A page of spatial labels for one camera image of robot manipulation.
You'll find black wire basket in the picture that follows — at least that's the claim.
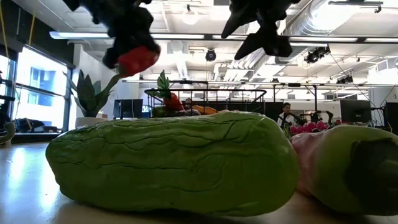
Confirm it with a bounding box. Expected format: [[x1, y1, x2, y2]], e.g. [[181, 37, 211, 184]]
[[144, 88, 268, 118]]

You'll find black metal rack frame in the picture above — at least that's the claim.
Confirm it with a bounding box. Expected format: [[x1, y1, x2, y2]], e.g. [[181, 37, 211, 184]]
[[273, 83, 318, 125]]

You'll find silver ventilation duct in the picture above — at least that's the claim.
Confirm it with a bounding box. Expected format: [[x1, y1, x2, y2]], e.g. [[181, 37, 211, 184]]
[[273, 0, 374, 65]]

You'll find snake plant in white pot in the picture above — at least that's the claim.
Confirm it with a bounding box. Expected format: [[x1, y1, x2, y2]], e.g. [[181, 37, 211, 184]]
[[62, 68, 122, 128]]

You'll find wrinkled green bitter gourd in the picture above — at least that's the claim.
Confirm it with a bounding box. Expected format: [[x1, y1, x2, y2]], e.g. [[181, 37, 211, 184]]
[[45, 111, 300, 218]]

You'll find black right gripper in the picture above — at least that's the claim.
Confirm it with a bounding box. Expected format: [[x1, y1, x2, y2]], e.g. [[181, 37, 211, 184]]
[[221, 0, 301, 60]]

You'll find bright red chili pepper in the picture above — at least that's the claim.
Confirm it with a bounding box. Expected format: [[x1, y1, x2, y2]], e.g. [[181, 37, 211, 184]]
[[117, 45, 161, 78]]

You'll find pink grape bunch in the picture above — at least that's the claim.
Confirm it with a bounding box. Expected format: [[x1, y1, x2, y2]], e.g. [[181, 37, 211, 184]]
[[289, 121, 330, 135]]

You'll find large bright window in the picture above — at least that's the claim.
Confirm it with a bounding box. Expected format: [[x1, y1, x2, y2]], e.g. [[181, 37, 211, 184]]
[[0, 46, 69, 130]]

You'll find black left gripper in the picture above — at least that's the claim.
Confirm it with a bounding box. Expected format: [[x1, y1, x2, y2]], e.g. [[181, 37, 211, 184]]
[[63, 0, 161, 70]]

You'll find round white pendant lamp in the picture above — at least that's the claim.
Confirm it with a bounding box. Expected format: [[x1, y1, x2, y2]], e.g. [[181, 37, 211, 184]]
[[181, 7, 200, 26]]

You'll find long linear ceiling light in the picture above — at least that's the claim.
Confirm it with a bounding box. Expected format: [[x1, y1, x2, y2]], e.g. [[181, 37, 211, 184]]
[[49, 30, 398, 45]]

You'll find orange carrot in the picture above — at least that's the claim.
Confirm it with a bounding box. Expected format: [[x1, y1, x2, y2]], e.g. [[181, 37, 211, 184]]
[[191, 105, 218, 115]]

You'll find black computer monitor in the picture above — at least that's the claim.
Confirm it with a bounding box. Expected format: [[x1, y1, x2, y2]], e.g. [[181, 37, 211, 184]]
[[385, 101, 398, 131], [340, 99, 373, 124], [113, 98, 144, 120]]

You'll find person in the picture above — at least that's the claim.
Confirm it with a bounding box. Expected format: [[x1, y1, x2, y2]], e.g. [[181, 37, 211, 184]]
[[277, 102, 299, 128]]

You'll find red-brown chili pepper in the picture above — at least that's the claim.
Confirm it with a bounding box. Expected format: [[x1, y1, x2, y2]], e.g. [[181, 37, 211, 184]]
[[289, 124, 398, 216]]

